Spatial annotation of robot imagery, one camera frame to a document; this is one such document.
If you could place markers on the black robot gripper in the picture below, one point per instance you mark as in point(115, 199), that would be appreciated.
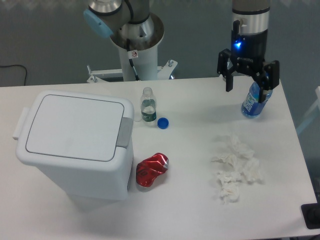
point(247, 55)

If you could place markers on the silver robot arm base joint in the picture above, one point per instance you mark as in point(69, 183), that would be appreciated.
point(128, 23)

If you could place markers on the grey trash can push button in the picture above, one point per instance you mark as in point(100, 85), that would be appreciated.
point(125, 132)

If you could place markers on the crushed red soda can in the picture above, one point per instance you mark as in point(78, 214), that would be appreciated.
point(151, 168)

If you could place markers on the white plastic trash can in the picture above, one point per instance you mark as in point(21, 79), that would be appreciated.
point(78, 177)

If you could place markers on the white trash can lid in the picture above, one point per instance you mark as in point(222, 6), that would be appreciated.
point(74, 127)

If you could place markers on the blue plastic water bottle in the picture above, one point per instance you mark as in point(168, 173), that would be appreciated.
point(251, 108)

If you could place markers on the crumpled white tissue top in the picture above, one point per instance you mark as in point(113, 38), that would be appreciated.
point(239, 148)

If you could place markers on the crumpled white tissue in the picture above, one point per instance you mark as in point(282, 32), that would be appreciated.
point(229, 192)
point(230, 159)
point(251, 170)
point(239, 148)

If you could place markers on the crumpled white tissue left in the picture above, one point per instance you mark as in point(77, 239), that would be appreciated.
point(230, 159)

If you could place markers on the blue bottle cap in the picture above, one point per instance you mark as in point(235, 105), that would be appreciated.
point(163, 123)

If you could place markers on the crumpled white tissue right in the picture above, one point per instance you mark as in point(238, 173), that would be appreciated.
point(251, 170)

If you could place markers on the clear empty plastic bottle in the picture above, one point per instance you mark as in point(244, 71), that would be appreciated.
point(148, 106)

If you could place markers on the crumpled white tissue bottom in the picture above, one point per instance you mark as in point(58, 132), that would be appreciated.
point(229, 192)

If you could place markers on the black device at table edge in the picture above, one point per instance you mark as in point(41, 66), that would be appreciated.
point(311, 215)

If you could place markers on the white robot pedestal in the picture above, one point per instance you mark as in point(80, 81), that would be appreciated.
point(136, 65)

